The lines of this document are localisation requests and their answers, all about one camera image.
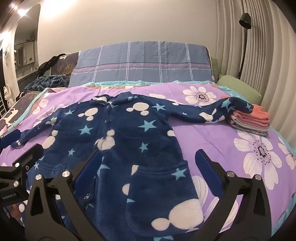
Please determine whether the person's left hand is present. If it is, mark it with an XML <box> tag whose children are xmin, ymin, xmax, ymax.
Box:
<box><xmin>9</xmin><ymin>203</ymin><xmax>23</xmax><ymax>219</ymax></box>

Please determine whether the navy star print fleece robe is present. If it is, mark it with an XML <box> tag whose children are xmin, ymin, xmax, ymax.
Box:
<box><xmin>11</xmin><ymin>91</ymin><xmax>255</xmax><ymax>241</ymax></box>

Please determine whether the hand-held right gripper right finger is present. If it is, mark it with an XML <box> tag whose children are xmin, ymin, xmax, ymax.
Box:
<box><xmin>195</xmin><ymin>149</ymin><xmax>272</xmax><ymax>241</ymax></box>

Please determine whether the green pillow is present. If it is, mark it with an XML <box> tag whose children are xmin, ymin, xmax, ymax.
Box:
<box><xmin>216</xmin><ymin>75</ymin><xmax>263</xmax><ymax>106</ymax></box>

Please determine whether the black garment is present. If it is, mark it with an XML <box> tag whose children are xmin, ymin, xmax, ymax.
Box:
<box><xmin>37</xmin><ymin>53</ymin><xmax>67</xmax><ymax>73</ymax></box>

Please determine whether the black floor lamp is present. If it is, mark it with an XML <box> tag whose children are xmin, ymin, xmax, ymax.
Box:
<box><xmin>237</xmin><ymin>13</ymin><xmax>252</xmax><ymax>79</ymax></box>

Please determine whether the stack of folded clothes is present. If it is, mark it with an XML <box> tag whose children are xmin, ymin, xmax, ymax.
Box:
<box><xmin>228</xmin><ymin>104</ymin><xmax>271</xmax><ymax>137</ymax></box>

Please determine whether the blue plaid bedding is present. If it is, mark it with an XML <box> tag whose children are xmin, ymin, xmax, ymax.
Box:
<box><xmin>68</xmin><ymin>41</ymin><xmax>213</xmax><ymax>87</ymax></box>

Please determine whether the white curtain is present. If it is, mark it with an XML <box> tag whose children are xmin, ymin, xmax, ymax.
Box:
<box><xmin>216</xmin><ymin>0</ymin><xmax>296</xmax><ymax>139</ymax></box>

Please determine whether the purple floral bed sheet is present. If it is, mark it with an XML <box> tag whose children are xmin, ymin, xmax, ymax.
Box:
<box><xmin>0</xmin><ymin>81</ymin><xmax>296</xmax><ymax>241</ymax></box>

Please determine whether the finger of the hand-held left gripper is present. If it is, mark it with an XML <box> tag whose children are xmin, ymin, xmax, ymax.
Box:
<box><xmin>0</xmin><ymin>129</ymin><xmax>22</xmax><ymax>149</ymax></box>
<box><xmin>0</xmin><ymin>144</ymin><xmax>44</xmax><ymax>189</ymax></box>

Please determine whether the white cat figurine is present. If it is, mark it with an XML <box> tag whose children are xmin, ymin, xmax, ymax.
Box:
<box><xmin>2</xmin><ymin>85</ymin><xmax>14</xmax><ymax>107</ymax></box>

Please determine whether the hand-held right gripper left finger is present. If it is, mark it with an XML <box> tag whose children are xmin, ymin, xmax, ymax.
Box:
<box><xmin>24</xmin><ymin>149</ymin><xmax>104</xmax><ymax>241</ymax></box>

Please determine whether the arched mirror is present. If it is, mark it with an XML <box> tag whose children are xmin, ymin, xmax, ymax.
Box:
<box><xmin>0</xmin><ymin>3</ymin><xmax>41</xmax><ymax>102</ymax></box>

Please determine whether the brown printed blanket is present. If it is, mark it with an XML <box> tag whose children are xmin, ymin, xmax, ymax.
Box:
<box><xmin>0</xmin><ymin>52</ymin><xmax>79</xmax><ymax>132</ymax></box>

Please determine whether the dark blue fleece blanket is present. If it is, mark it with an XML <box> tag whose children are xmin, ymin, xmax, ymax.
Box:
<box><xmin>24</xmin><ymin>74</ymin><xmax>70</xmax><ymax>93</ymax></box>

